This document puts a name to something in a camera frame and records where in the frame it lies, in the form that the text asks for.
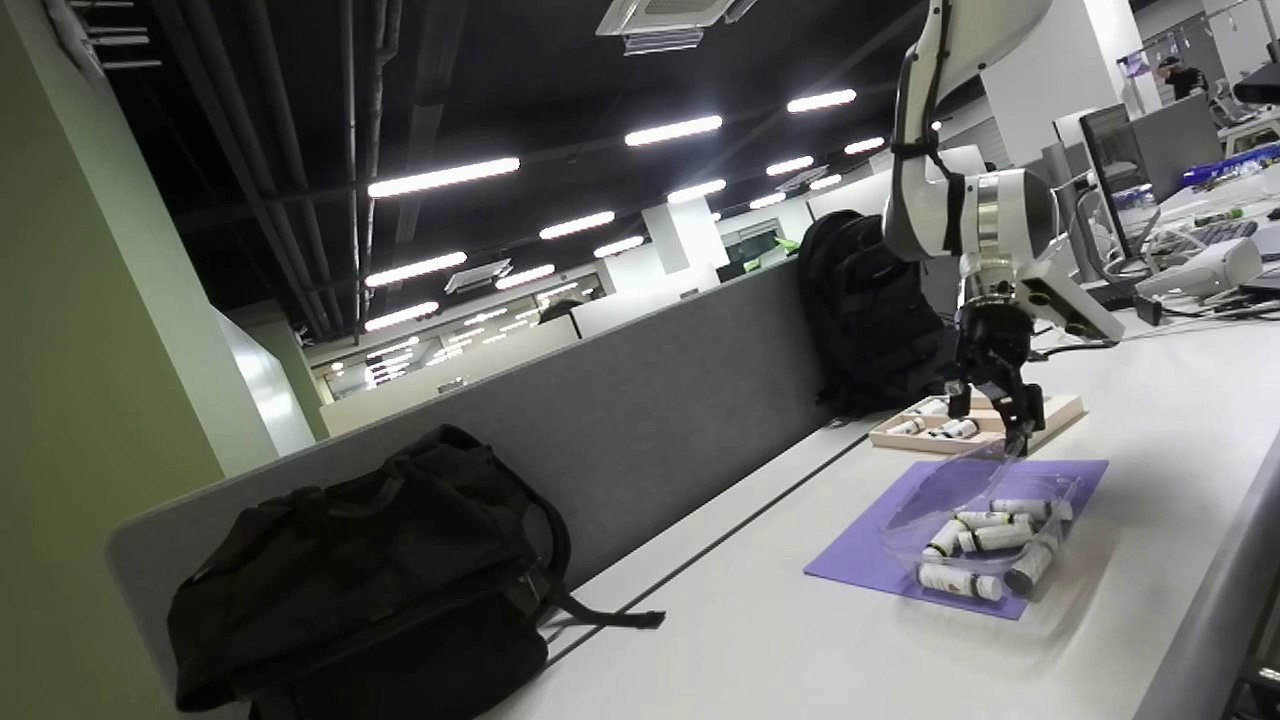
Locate wooden tray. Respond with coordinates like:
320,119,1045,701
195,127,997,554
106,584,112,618
873,398,1086,457

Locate white roll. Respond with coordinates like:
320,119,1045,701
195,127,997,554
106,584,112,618
917,565,1007,604
991,495,1076,525
1002,542,1056,596
927,522,1031,555

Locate clear plastic container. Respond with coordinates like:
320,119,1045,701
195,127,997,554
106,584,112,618
890,457,1118,649

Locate ceiling air conditioner unit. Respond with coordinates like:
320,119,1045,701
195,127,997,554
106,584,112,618
595,0,755,57

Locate black backpack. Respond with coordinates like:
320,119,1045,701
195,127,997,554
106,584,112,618
166,424,665,720
794,211,959,419

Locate white roll middle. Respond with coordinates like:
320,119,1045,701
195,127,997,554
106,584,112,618
927,522,1031,555

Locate white roll front left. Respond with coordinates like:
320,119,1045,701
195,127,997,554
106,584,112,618
917,565,1007,604

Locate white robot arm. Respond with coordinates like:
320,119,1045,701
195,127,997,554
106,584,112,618
883,0,1125,457

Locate white roll back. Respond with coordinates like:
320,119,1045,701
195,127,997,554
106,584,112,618
991,495,1076,525

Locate white roll front right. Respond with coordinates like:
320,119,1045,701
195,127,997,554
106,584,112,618
1002,542,1056,596

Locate computer monitor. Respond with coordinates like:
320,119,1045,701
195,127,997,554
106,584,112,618
1079,106,1160,307

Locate grey desk divider panel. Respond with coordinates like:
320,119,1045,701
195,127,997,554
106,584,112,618
106,156,1071,672

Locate black backpack far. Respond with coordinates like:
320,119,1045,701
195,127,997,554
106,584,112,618
794,211,959,419

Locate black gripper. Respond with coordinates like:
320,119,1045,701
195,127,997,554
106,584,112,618
945,306,1045,457

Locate white rolls in tray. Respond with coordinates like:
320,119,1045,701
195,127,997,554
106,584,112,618
908,408,979,440

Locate purple mat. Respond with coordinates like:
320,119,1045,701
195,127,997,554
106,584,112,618
798,457,1111,625

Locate black backpack near left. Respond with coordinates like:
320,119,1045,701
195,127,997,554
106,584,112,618
166,424,665,720

